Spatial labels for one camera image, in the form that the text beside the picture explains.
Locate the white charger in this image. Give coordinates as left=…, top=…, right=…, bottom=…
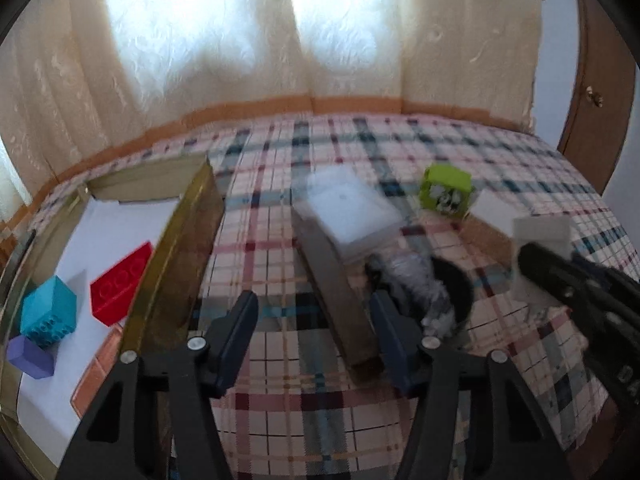
left=511, top=215, right=572, bottom=306

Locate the brown wooden block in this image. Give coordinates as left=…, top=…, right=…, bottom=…
left=292, top=210, right=381, bottom=368

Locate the purple block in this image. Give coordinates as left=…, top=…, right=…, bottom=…
left=7, top=335, right=55, bottom=380

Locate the clear plastic box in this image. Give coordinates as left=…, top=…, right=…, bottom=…
left=292, top=167, right=405, bottom=261

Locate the teal building block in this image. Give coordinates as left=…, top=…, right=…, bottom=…
left=20, top=276, right=78, bottom=350

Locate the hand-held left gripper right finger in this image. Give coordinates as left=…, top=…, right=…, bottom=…
left=369, top=291, right=571, bottom=480

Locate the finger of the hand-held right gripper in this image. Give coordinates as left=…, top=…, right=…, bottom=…
left=572, top=254, right=640, bottom=302
left=518, top=242, right=607, bottom=312

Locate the rose gold box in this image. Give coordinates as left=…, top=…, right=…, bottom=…
left=70, top=327, right=126, bottom=423

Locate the red building block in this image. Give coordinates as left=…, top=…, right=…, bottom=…
left=90, top=241, right=155, bottom=327

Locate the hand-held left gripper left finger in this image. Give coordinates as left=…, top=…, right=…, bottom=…
left=56, top=290, right=260, bottom=480

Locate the green cube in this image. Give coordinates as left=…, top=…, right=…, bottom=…
left=419, top=164, right=473, bottom=218

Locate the cream lace curtain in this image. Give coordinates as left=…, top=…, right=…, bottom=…
left=0, top=0, right=546, bottom=196

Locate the white paper sheet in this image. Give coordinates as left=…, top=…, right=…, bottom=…
left=15, top=195, right=181, bottom=441

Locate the brown wooden door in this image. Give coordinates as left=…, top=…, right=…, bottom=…
left=557, top=0, right=638, bottom=196

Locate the gold tin box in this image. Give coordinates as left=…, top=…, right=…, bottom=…
left=0, top=154, right=227, bottom=480

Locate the black brush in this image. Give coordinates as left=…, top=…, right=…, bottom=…
left=364, top=252, right=473, bottom=336

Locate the plaid bed sheet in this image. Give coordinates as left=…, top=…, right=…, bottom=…
left=30, top=112, right=633, bottom=480

